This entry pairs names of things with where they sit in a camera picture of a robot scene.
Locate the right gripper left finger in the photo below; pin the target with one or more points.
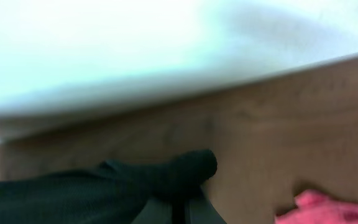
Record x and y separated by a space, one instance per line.
155 211

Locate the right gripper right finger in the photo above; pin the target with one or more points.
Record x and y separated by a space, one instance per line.
199 210

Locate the black polo shirt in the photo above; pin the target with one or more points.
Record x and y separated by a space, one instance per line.
112 192

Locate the red t-shirt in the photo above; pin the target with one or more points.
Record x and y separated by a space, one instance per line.
314 207

